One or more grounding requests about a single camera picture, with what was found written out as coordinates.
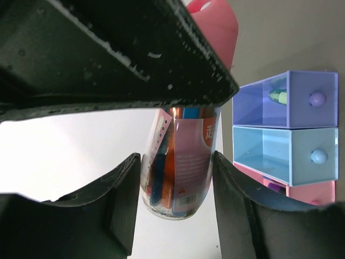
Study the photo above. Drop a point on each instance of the purple drawer box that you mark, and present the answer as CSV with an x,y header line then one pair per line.
x,y
312,101

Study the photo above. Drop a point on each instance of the black marker purple cap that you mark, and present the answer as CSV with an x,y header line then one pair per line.
x,y
277,188

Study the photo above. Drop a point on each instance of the colourful tube pink cap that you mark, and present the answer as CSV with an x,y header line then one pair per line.
x,y
176,170

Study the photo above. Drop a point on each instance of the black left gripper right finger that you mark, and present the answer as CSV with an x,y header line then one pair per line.
x,y
257,222

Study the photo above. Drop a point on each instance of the pink drawer box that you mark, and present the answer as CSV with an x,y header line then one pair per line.
x,y
317,194

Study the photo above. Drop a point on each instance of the light blue drawer box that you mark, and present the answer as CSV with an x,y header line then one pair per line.
x,y
294,157

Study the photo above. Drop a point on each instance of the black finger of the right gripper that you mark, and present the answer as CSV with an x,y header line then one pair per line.
x,y
65,57

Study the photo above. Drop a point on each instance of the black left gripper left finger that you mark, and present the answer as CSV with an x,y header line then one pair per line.
x,y
95,221

